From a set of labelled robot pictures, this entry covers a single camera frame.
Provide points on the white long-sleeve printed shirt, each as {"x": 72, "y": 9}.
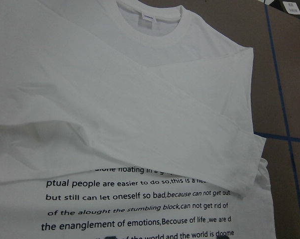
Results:
{"x": 119, "y": 120}

